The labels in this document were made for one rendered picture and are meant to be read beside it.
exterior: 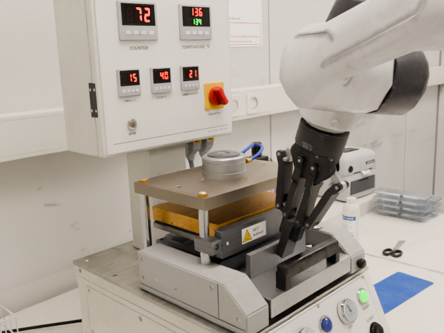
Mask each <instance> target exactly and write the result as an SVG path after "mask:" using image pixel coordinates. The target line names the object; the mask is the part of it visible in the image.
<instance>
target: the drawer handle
mask: <svg viewBox="0 0 444 333"><path fill-rule="evenodd" d="M325 259H326V260H327V261H331V262H335V263H337V262H339V261H340V247H339V242H338V240H336V239H327V240H325V241H323V242H321V243H319V244H317V245H315V246H313V247H311V248H309V249H307V250H305V251H303V252H301V253H299V254H297V255H295V256H293V257H291V258H288V259H286V260H284V261H283V262H280V263H279V264H278V265H277V271H276V287H277V288H278V289H282V290H284V291H287V290H289V289H290V278H292V277H293V276H296V275H297V274H299V273H301V272H303V271H305V270H306V269H308V268H310V267H312V266H314V265H315V264H318V263H319V262H321V261H323V260H325Z"/></svg>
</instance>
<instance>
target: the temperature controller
mask: <svg viewBox="0 0 444 333"><path fill-rule="evenodd" d="M190 17H203V7H190Z"/></svg>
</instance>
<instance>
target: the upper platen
mask: <svg viewBox="0 0 444 333"><path fill-rule="evenodd" d="M275 203H276V193H273V192H268V191H266V192H262V193H260V194H256V195H254V196H251V197H248V198H245V199H241V200H238V201H235V202H232V203H228V204H226V205H222V206H220V207H216V208H214V209H211V210H208V211H209V235H210V236H212V237H215V230H217V229H220V228H222V227H225V226H227V225H230V224H233V223H236V222H238V221H241V220H243V219H246V218H249V217H252V216H254V215H258V214H259V213H263V212H265V211H268V210H271V209H273V208H276V207H275ZM153 219H154V220H155V222H153V227H155V228H158V229H161V230H164V231H167V232H170V233H173V234H175V235H179V236H181V237H185V238H187V239H191V240H193V241H194V237H197V236H199V235H200V232H199V217H198V209H194V208H192V207H187V206H184V205H180V204H177V203H172V202H166V203H162V204H159V205H154V206H153Z"/></svg>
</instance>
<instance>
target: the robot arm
mask: <svg viewBox="0 0 444 333"><path fill-rule="evenodd" d="M437 50H444V0H335V2H334V4H333V6H332V8H331V11H330V13H329V15H328V17H327V19H326V22H322V23H314V24H308V25H307V26H305V27H303V28H302V29H300V30H299V31H298V32H297V33H296V35H294V37H293V38H292V39H291V40H290V41H289V42H288V44H287V45H286V46H285V47H284V50H283V54H282V57H281V60H280V63H279V80H280V82H281V84H282V87H283V89H284V91H285V93H286V95H287V96H288V97H289V98H290V99H291V101H292V102H293V103H294V105H296V107H298V108H299V111H298V113H299V114H300V115H301V116H302V118H301V119H300V122H299V126H298V129H297V133H296V136H295V143H294V144H293V145H292V146H291V148H290V149H289V148H285V149H280V150H277V151H276V157H277V163H278V169H277V186H276V203H275V207H276V208H277V209H280V210H281V212H282V215H283V218H282V220H281V225H280V227H279V231H280V233H281V236H280V240H279V243H278V246H277V250H276V254H277V255H278V256H279V257H280V258H285V257H286V256H289V255H290V254H292V253H293V251H294V248H295V245H296V242H298V241H300V240H301V239H302V237H303V233H304V231H305V228H307V229H310V228H312V227H314V226H317V225H318V224H319V223H320V222H321V220H322V218H323V217H324V216H325V215H326V213H327V211H328V210H329V209H330V207H331V205H332V204H333V203H334V201H335V199H336V198H337V197H338V195H339V194H340V192H343V191H344V190H345V189H347V188H348V187H349V186H350V184H349V182H348V181H346V180H345V181H343V180H342V177H341V176H340V174H339V173H338V172H339V170H340V158H341V156H342V154H343V152H344V149H345V146H346V143H347V141H348V137H349V135H350V131H353V130H355V129H356V127H357V123H358V121H359V118H360V116H361V114H382V115H397V116H398V115H404V114H405V113H407V112H409V111H411V109H413V108H415V106H416V105H417V103H418V102H419V100H420V99H421V97H422V96H423V95H424V93H425V92H426V89H427V83H428V80H429V62H428V60H427V58H426V56H425V54H424V52H423V51H437ZM293 165H294V171H293ZM292 172H293V175H292ZM329 178H331V181H330V183H329V185H328V187H329V189H327V191H325V193H324V194H323V196H322V197H321V199H320V200H319V202H318V203H317V205H316V206H315V202H316V199H317V196H318V193H319V190H320V188H321V187H322V185H323V183H324V181H325V180H328V179H329ZM292 180H293V181H292ZM291 181H292V183H291ZM301 198H302V199H301ZM300 202H301V203H300ZM299 204H300V205H299ZM314 206H315V208H314ZM298 208H299V209H298ZM313 208H314V209H313ZM294 215H295V216H294Z"/></svg>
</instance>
